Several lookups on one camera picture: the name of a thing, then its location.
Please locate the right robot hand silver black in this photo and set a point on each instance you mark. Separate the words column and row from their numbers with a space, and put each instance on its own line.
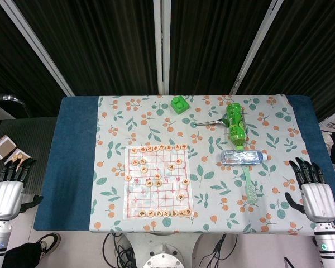
column 319, row 201

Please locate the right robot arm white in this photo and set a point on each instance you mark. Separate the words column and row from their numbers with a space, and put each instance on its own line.
column 330, row 245

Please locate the white partition post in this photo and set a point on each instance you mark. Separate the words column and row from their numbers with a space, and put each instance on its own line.
column 257, row 47
column 36, row 47
column 162, row 47

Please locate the blue table cover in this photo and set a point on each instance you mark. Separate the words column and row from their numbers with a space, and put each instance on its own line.
column 72, row 167

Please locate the floral patterned tablecloth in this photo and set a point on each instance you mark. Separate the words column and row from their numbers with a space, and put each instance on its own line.
column 212, row 195

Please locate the person's leg in black trousers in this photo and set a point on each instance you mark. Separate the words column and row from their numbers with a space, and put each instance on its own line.
column 23, row 255

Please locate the chinese chess board sheet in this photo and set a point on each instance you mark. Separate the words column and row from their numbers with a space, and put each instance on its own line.
column 156, row 201

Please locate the metal tongs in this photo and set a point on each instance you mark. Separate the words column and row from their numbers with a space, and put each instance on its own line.
column 212, row 122

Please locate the clear plastic water bottle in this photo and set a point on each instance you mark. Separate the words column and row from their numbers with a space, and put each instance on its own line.
column 240, row 157

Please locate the white box lid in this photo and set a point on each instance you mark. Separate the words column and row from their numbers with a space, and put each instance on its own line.
column 2, row 147

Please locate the green toy building block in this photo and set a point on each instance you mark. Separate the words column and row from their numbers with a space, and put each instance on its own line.
column 179, row 105

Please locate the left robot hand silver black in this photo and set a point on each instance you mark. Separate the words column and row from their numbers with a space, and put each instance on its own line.
column 5, row 198

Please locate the round wooden chess piece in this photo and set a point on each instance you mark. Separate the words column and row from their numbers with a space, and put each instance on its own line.
column 149, row 148
column 162, row 146
column 141, row 213
column 127, row 177
column 165, row 213
column 169, row 147
column 148, row 183
column 171, row 167
column 150, row 213
column 133, row 151
column 173, row 213
column 158, row 213
column 155, row 148
column 142, row 161
column 158, row 183
column 179, row 161
column 188, row 211
column 181, row 213
column 184, row 146
column 157, row 176
column 181, row 197
column 142, row 150
column 177, row 147
column 134, row 162
column 144, row 169
column 186, row 182

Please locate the green plastic drink bottle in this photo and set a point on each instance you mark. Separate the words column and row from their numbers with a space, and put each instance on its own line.
column 235, row 123

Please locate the black and white sneaker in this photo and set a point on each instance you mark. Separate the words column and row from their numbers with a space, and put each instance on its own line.
column 48, row 243

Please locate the light green toothbrush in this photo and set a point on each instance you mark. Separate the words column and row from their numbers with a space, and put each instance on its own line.
column 250, row 190

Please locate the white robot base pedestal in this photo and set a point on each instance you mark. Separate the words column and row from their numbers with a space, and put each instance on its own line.
column 163, row 251

